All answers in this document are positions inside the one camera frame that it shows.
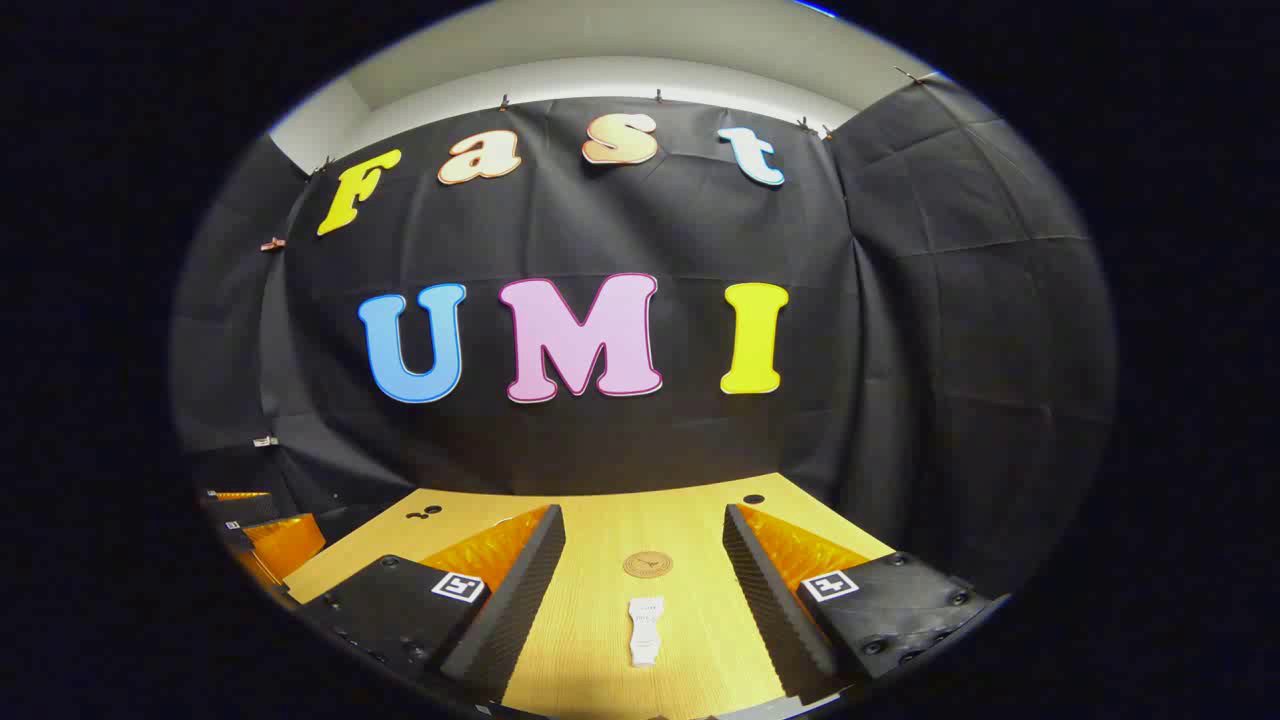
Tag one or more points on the wooden desktop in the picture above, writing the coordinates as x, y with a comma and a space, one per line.
600, 620

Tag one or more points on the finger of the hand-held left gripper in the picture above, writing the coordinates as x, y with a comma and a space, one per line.
240, 505
285, 545

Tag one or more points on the white toothpaste tube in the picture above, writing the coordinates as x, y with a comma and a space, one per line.
646, 630

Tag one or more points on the round brown coaster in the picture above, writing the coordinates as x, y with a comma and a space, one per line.
648, 564

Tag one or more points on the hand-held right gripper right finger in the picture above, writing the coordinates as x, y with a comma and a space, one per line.
775, 610

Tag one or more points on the black backdrop cloth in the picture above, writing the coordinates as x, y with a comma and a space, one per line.
620, 230

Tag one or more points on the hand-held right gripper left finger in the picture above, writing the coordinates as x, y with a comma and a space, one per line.
505, 610

